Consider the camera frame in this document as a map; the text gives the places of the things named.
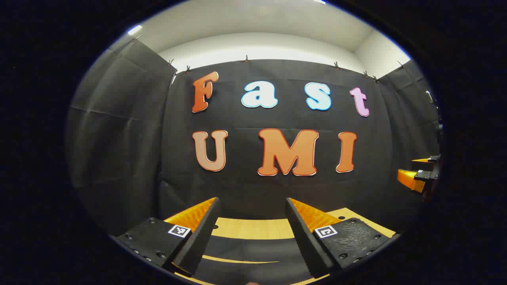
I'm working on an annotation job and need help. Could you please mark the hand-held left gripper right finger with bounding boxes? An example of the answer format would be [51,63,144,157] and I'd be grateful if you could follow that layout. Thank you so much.
[286,197,398,278]

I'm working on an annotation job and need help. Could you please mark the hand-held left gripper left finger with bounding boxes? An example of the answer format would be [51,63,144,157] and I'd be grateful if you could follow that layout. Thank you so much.
[112,197,221,277]

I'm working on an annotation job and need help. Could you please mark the dark grey jeans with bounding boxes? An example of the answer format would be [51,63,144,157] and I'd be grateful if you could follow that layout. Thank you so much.
[194,236,315,285]

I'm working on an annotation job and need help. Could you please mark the black backdrop cloth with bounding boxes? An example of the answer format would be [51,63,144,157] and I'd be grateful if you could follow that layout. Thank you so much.
[65,38,442,238]

